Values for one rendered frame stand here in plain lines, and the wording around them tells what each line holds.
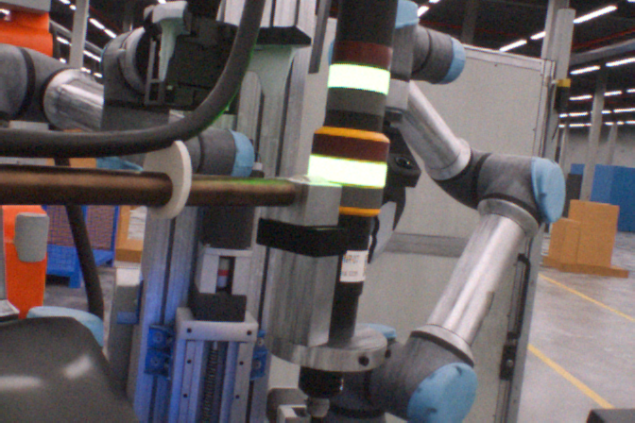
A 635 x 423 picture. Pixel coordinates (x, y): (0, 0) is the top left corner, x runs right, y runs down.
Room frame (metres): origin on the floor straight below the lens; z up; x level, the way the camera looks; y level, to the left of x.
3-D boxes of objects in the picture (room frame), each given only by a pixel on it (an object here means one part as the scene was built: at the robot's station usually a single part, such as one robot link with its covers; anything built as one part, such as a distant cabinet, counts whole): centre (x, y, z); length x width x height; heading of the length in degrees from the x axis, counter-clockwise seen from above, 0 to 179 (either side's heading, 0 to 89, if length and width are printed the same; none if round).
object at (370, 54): (0.39, -0.02, 1.62); 0.03 x 0.03 x 0.01
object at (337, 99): (0.39, -0.02, 1.60); 0.03 x 0.03 x 0.01
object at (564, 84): (2.57, -0.83, 1.82); 0.09 x 0.04 x 0.23; 110
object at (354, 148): (0.39, -0.02, 1.57); 0.04 x 0.04 x 0.01
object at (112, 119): (0.81, 0.21, 1.54); 0.11 x 0.08 x 0.11; 144
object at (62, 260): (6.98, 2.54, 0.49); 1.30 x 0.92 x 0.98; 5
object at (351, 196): (0.39, -0.02, 1.54); 0.04 x 0.04 x 0.01
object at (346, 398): (1.20, -0.12, 1.20); 0.13 x 0.12 x 0.14; 47
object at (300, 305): (0.38, -0.01, 1.50); 0.09 x 0.07 x 0.10; 145
